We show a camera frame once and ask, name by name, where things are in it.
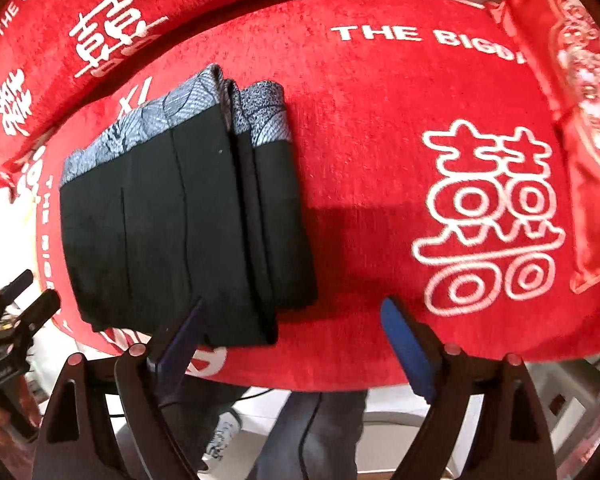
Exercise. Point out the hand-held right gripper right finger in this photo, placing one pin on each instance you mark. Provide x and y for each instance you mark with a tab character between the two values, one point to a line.
405	340

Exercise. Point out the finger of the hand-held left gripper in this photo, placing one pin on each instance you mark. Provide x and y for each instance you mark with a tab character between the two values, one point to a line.
35	312
12	290

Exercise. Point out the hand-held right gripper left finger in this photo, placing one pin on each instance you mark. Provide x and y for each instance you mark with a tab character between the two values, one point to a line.
180	345

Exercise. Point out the black pants with grey waistband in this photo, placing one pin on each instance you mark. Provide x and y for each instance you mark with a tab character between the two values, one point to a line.
155	220

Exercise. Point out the white patterned sneaker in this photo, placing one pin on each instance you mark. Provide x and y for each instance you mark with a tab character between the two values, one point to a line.
225	435

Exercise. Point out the grey plastic stool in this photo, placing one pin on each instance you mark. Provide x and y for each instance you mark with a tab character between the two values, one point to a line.
580	385

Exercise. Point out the red printed sofa cover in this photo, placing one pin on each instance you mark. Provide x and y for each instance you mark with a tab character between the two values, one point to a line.
380	160

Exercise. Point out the red embroidered pillow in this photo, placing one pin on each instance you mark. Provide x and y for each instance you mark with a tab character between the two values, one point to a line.
590	110

